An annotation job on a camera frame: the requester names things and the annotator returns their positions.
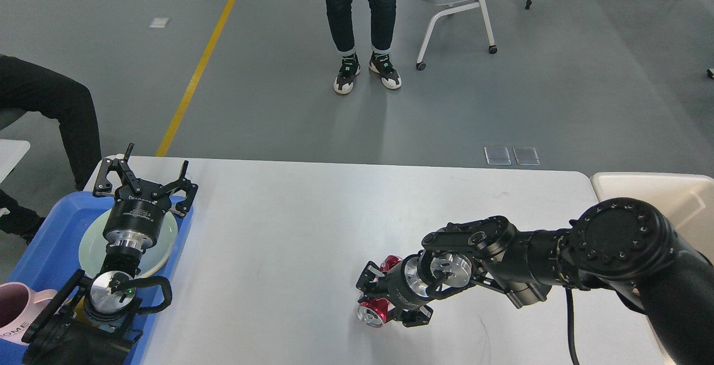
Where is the green plate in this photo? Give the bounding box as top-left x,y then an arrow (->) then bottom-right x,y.
78,210 -> 179,278

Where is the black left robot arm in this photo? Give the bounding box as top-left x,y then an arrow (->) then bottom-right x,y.
21,144 -> 199,364

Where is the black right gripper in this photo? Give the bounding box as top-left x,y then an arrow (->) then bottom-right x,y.
356,256 -> 433,328

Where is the crushed red soda can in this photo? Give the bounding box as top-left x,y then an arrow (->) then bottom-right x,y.
356,255 -> 402,328

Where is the dark seated figure left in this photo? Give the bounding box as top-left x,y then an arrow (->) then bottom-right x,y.
0,55 -> 102,243

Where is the beige plastic bin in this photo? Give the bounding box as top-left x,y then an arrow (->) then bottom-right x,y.
591,172 -> 713,252

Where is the pink HOME mug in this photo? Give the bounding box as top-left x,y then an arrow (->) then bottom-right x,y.
1,282 -> 57,345

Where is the blue plastic tray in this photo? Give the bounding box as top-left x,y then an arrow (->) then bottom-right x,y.
1,191 -> 194,364

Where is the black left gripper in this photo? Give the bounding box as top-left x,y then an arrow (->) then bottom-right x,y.
93,143 -> 199,253

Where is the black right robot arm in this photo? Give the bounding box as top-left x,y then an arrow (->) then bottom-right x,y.
355,197 -> 713,364

